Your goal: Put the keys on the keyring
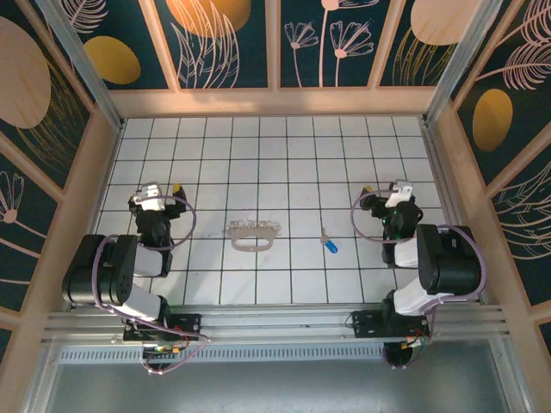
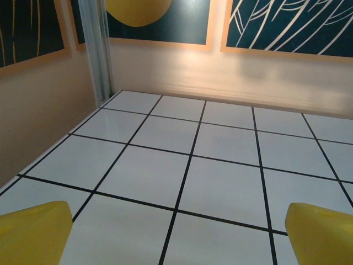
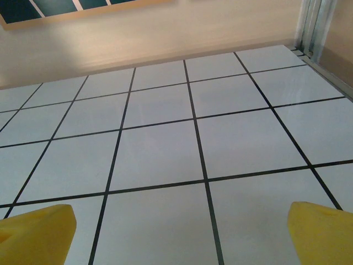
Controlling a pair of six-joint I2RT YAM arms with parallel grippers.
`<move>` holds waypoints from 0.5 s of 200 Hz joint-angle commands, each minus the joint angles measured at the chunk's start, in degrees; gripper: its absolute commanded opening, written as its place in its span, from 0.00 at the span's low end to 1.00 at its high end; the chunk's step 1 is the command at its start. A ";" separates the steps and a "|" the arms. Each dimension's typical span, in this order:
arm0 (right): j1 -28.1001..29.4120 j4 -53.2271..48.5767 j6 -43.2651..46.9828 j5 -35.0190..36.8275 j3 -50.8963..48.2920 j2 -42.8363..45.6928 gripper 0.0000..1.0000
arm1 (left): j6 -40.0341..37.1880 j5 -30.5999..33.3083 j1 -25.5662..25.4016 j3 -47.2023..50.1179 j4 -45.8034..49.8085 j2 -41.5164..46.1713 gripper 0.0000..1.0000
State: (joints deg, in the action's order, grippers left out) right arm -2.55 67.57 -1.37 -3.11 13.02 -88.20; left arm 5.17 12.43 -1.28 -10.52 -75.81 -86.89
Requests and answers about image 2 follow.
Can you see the aluminium corner post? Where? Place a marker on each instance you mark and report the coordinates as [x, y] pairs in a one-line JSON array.
[[96, 41]]

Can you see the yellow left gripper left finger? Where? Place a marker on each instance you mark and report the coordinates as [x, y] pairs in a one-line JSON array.
[[33, 234]]

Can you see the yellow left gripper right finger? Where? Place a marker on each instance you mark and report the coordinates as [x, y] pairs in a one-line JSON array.
[[322, 237]]

